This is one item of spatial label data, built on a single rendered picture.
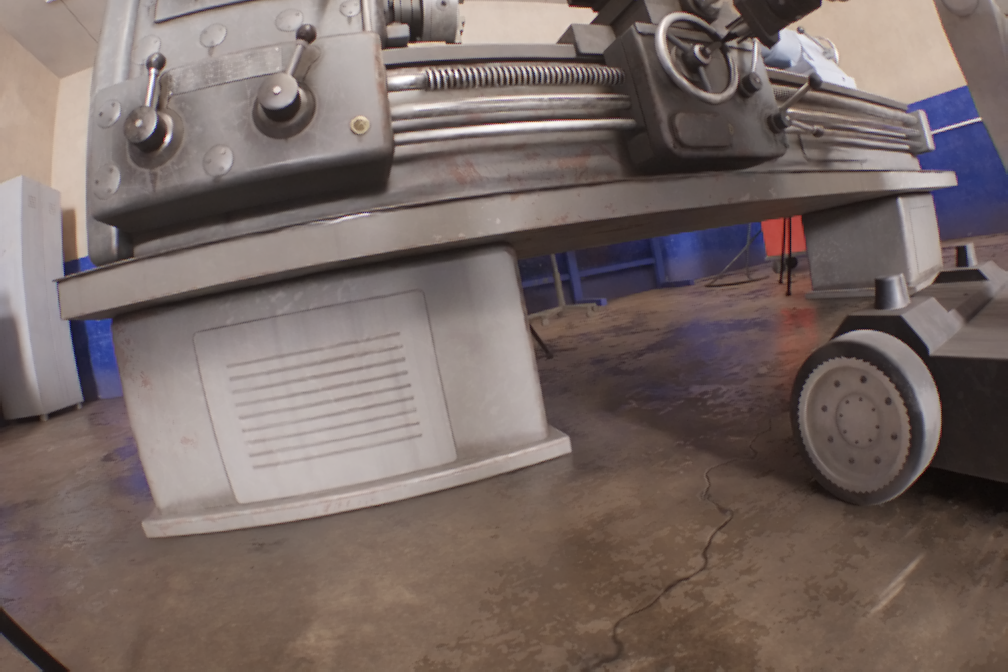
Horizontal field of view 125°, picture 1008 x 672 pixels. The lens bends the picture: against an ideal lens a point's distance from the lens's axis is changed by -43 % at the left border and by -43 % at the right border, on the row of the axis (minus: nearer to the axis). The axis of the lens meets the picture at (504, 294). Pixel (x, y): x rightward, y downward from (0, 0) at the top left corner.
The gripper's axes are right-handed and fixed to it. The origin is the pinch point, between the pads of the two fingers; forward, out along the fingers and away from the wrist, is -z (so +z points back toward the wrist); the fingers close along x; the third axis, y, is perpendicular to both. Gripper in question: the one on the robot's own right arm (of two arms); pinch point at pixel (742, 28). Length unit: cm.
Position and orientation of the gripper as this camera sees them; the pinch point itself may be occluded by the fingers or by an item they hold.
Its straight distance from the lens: 100.2
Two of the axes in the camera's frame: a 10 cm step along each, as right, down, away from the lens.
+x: -6.0, -7.9, -1.5
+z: 2.9, -0.4, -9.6
